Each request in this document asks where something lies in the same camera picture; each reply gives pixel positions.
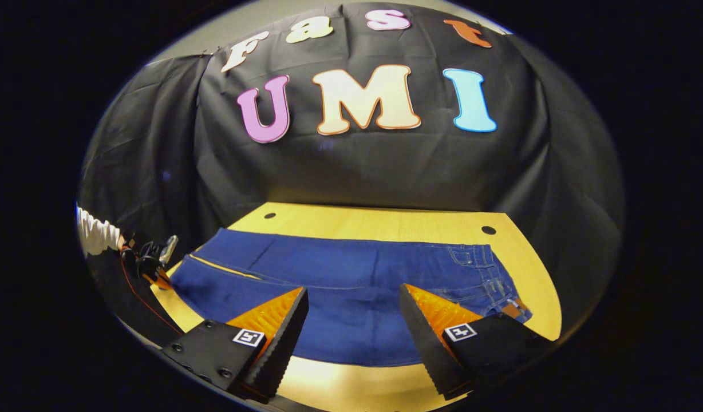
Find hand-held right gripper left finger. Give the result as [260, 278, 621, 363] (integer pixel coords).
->
[161, 287, 310, 401]

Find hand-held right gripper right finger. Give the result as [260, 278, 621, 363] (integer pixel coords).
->
[398, 283, 550, 400]

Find blue denim jeans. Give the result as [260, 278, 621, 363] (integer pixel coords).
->
[169, 228, 533, 367]

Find black backdrop cloth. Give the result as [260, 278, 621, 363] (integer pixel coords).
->
[77, 3, 625, 344]

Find red cable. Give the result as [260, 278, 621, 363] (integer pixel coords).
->
[120, 256, 183, 335]

